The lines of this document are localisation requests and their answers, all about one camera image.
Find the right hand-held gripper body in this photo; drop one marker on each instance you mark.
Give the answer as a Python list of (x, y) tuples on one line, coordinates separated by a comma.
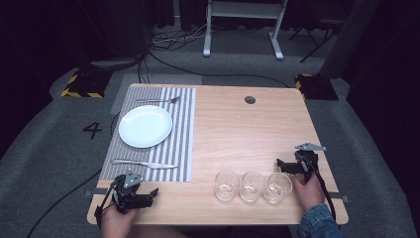
[(307, 158)]

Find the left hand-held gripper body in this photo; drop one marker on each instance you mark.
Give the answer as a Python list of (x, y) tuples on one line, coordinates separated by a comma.
[(127, 193)]

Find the person's left hand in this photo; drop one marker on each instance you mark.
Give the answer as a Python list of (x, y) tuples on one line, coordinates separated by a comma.
[(116, 219)]

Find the person's right hand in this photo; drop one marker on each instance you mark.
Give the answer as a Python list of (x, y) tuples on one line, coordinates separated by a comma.
[(308, 193)]

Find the clear drinking glass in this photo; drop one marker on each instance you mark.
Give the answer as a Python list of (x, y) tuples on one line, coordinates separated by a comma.
[(251, 188), (226, 186), (276, 189)]

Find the silver table knife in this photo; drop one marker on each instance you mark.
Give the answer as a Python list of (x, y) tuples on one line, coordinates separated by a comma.
[(142, 163)]

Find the grey striped placemat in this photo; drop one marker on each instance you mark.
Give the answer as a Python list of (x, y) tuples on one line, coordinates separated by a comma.
[(180, 145)]

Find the white round plate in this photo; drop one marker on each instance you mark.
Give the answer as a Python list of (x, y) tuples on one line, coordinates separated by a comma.
[(145, 126)]

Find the black yellow striped base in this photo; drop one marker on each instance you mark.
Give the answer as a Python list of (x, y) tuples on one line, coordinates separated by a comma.
[(86, 84), (317, 87)]

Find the silver fork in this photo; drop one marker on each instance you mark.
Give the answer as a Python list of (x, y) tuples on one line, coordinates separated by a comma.
[(158, 99)]

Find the grey slanted column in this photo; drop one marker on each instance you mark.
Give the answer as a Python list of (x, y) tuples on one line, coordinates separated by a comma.
[(346, 43)]

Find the black tripod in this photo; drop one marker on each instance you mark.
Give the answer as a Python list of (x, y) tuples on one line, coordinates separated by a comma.
[(318, 33)]

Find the white metal stand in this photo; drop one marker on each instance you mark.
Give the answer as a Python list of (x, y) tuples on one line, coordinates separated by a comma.
[(243, 10)]

